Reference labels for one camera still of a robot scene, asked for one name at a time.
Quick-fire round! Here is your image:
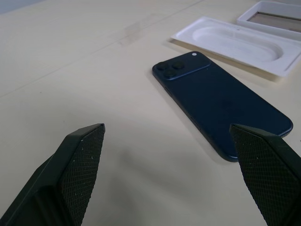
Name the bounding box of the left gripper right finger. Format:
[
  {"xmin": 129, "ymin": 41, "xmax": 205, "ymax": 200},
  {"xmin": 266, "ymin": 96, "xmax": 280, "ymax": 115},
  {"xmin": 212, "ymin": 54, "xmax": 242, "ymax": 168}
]
[{"xmin": 229, "ymin": 123, "xmax": 301, "ymax": 226}]

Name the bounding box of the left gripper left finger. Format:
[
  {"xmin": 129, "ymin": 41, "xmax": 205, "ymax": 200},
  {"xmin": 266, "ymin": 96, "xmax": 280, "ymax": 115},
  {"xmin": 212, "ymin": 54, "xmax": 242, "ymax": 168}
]
[{"xmin": 0, "ymin": 123, "xmax": 106, "ymax": 226}]

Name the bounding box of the dark blue smartphone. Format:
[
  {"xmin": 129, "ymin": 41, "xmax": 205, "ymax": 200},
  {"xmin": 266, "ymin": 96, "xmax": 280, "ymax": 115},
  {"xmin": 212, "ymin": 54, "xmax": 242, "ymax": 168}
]
[{"xmin": 151, "ymin": 51, "xmax": 294, "ymax": 163}]

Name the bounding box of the white phone box lid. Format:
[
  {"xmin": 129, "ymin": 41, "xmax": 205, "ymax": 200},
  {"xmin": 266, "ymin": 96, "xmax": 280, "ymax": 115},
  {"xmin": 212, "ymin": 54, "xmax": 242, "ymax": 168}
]
[{"xmin": 236, "ymin": 0, "xmax": 301, "ymax": 33}]

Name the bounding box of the white phone box tray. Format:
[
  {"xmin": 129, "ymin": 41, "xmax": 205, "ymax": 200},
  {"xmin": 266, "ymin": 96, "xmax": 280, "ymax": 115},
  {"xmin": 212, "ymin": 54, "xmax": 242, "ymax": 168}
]
[{"xmin": 169, "ymin": 16, "xmax": 301, "ymax": 79}]

